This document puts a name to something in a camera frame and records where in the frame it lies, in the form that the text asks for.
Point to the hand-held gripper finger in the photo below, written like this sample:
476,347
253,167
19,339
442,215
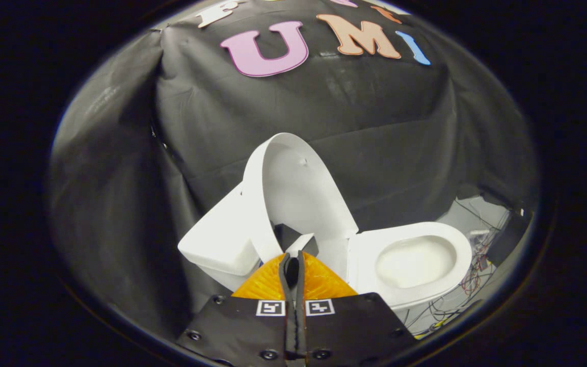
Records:
301,316
288,316

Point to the white toilet seat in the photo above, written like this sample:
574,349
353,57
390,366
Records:
365,265

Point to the black backdrop cloth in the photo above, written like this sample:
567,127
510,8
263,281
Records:
324,112

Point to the black equipment box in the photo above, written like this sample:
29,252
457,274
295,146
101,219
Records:
510,234

